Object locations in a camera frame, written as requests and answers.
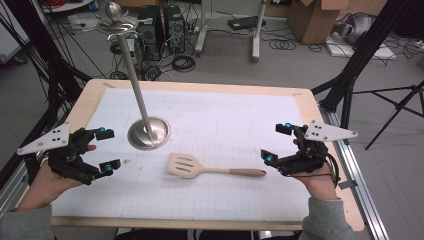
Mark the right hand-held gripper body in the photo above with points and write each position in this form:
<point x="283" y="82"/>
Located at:
<point x="310" y="160"/>

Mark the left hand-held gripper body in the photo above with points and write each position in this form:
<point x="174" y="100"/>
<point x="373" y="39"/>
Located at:
<point x="66" y="156"/>

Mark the black flat box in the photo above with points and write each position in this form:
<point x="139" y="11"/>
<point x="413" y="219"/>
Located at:
<point x="245" y="22"/>

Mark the metal utensil stand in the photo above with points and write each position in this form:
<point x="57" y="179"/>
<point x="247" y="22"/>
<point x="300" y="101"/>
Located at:
<point x="133" y="76"/>

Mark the person's right hand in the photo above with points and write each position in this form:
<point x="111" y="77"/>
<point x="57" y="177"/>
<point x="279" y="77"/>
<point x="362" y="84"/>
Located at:
<point x="320" y="186"/>

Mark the black frame post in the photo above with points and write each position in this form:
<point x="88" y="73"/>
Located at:
<point x="36" y="33"/>
<point x="370" y="43"/>

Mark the cardboard box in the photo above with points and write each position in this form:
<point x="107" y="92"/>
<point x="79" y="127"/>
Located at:
<point x="313" y="23"/>
<point x="140" y="2"/>

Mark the white grid mat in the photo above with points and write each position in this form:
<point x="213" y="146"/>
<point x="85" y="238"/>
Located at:
<point x="233" y="126"/>

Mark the white round table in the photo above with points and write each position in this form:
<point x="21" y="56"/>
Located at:
<point x="71" y="6"/>

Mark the aluminium frame rail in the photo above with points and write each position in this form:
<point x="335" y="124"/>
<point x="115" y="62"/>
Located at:
<point x="10" y="195"/>
<point x="365" y="200"/>

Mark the grey headset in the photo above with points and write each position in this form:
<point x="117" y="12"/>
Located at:
<point x="355" y="28"/>

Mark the black computer tower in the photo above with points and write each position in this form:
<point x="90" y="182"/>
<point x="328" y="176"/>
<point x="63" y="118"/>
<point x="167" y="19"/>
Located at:
<point x="174" y="28"/>
<point x="150" y="31"/>

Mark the black tripod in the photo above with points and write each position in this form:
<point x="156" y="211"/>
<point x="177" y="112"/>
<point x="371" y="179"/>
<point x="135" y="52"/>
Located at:
<point x="398" y="106"/>

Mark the white foam board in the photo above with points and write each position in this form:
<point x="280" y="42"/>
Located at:
<point x="366" y="51"/>

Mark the blue roll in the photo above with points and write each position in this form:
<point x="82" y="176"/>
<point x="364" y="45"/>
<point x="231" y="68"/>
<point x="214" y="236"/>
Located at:
<point x="94" y="6"/>

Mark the person's left hand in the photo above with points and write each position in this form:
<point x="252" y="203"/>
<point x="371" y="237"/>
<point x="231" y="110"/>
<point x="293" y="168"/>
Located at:
<point x="46" y="186"/>

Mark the wooden slotted spatula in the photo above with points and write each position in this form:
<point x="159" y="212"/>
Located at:
<point x="246" y="172"/>

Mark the white stand leg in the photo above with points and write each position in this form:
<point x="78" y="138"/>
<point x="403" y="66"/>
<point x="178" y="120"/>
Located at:
<point x="256" y="43"/>
<point x="202" y="36"/>

